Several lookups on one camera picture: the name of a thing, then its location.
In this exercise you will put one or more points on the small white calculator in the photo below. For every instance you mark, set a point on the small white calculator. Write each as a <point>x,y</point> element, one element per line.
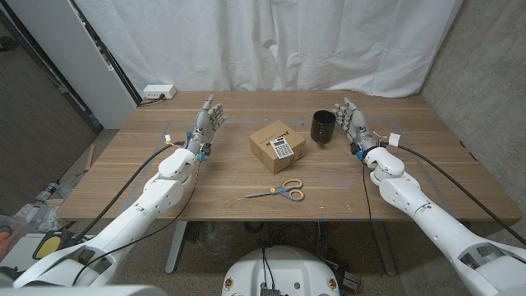
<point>282,148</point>

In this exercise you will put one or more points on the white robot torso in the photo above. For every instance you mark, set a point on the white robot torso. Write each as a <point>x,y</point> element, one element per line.
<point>283,271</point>

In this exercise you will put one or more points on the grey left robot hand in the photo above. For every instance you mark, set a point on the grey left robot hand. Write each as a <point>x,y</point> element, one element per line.
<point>203,127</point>

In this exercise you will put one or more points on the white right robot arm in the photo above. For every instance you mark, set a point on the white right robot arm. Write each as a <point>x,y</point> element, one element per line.
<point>435,222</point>

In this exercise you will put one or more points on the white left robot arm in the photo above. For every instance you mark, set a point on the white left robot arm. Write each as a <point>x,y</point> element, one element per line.
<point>135,218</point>

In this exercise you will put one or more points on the white power strip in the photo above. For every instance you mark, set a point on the white power strip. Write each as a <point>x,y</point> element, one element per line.
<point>159,91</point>

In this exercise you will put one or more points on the brown cardboard box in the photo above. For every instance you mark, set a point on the brown cardboard box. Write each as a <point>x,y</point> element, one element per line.
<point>267,141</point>

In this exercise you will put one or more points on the black cup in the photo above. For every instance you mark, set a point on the black cup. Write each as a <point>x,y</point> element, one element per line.
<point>322,129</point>

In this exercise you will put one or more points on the yellow black foot pedal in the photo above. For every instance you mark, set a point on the yellow black foot pedal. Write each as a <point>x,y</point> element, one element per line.
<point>50,245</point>

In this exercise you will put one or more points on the white cabinet panel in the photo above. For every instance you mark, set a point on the white cabinet panel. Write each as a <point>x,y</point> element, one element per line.
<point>74,57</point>

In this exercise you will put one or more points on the wooden stick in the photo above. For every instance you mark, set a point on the wooden stick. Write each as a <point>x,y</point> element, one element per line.
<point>89,158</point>

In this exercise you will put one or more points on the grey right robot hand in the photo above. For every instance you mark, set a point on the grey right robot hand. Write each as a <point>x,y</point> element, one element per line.
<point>357,125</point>

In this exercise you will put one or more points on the grey table leg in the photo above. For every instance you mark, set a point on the grey table leg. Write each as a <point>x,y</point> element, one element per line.
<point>385,251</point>
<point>176,246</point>

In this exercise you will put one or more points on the small grey adapter box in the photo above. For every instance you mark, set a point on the small grey adapter box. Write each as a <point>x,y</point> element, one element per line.
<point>350,280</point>

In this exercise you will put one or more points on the white cloth backdrop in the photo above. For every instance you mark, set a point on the white cloth backdrop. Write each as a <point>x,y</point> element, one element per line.
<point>267,41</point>

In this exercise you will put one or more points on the clutter pile with plastic bags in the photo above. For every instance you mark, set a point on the clutter pile with plastic bags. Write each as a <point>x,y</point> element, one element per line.
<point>41,205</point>

